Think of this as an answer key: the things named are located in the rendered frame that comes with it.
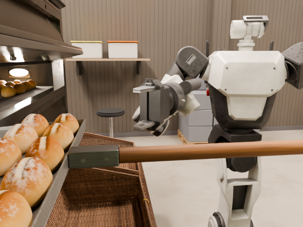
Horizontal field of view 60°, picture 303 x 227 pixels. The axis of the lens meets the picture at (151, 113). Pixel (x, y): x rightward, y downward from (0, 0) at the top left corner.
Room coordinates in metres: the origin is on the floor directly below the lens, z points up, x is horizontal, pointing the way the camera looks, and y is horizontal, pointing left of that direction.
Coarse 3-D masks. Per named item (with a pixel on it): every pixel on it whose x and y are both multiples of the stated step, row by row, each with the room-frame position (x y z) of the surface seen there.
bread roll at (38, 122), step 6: (30, 114) 0.64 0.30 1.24; (36, 114) 0.65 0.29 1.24; (24, 120) 0.62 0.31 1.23; (30, 120) 0.62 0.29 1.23; (36, 120) 0.62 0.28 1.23; (42, 120) 0.64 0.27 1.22; (36, 126) 0.61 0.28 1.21; (42, 126) 0.63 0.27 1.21; (48, 126) 0.66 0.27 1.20; (42, 132) 0.62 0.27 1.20
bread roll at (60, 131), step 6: (54, 126) 0.54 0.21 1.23; (60, 126) 0.54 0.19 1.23; (66, 126) 0.56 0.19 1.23; (48, 132) 0.52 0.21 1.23; (54, 132) 0.52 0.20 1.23; (60, 132) 0.52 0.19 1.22; (66, 132) 0.54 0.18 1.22; (72, 132) 0.57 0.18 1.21; (60, 138) 0.51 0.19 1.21; (66, 138) 0.53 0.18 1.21; (72, 138) 0.55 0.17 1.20; (60, 144) 0.51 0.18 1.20; (66, 144) 0.52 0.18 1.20
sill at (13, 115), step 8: (56, 88) 1.71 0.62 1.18; (32, 96) 1.34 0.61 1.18; (40, 96) 1.34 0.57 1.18; (48, 96) 1.44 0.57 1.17; (16, 104) 1.10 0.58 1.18; (24, 104) 1.10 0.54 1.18; (32, 104) 1.16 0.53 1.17; (40, 104) 1.27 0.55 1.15; (0, 112) 0.94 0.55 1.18; (8, 112) 0.94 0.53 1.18; (16, 112) 0.97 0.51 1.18; (24, 112) 1.05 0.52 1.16; (0, 120) 0.83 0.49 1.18; (8, 120) 0.89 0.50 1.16; (16, 120) 0.96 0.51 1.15
